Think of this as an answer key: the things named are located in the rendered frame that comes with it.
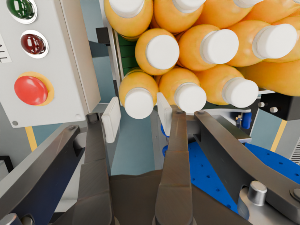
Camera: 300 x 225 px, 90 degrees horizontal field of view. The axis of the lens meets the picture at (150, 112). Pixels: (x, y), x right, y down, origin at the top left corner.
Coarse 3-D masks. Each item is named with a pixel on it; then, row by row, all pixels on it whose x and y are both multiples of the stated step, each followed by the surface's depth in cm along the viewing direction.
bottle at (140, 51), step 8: (144, 32) 23; (152, 32) 21; (160, 32) 20; (168, 32) 21; (144, 40) 21; (176, 40) 22; (136, 48) 23; (144, 48) 20; (136, 56) 23; (144, 56) 21; (144, 64) 22; (152, 72) 23; (160, 72) 22
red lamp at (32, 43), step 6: (24, 36) 16; (30, 36) 16; (36, 36) 16; (24, 42) 16; (30, 42) 16; (36, 42) 16; (42, 42) 17; (24, 48) 16; (30, 48) 16; (36, 48) 16; (42, 48) 17; (36, 54) 17
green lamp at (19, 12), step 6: (6, 0) 15; (12, 0) 15; (18, 0) 15; (24, 0) 15; (12, 6) 15; (18, 6) 15; (24, 6) 15; (30, 6) 15; (12, 12) 15; (18, 12) 15; (24, 12) 15; (30, 12) 15; (24, 18) 16
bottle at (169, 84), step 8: (168, 72) 26; (176, 72) 24; (184, 72) 24; (192, 72) 25; (160, 80) 27; (168, 80) 24; (176, 80) 23; (184, 80) 22; (192, 80) 23; (160, 88) 26; (168, 88) 23; (176, 88) 23; (168, 96) 24; (176, 104) 23
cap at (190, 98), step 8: (184, 88) 20; (192, 88) 20; (200, 88) 20; (176, 96) 22; (184, 96) 20; (192, 96) 20; (200, 96) 20; (184, 104) 20; (192, 104) 21; (200, 104) 21; (192, 112) 21
